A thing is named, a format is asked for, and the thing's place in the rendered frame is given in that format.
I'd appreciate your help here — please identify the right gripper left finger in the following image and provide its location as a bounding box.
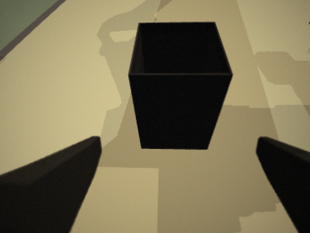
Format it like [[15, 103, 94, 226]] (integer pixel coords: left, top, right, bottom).
[[0, 136, 102, 233]]

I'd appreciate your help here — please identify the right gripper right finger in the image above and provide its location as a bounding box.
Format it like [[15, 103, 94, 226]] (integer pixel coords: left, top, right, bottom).
[[256, 136, 310, 233]]

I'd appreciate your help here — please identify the black open box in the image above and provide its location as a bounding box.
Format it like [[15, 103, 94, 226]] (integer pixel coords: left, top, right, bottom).
[[128, 22, 233, 150]]

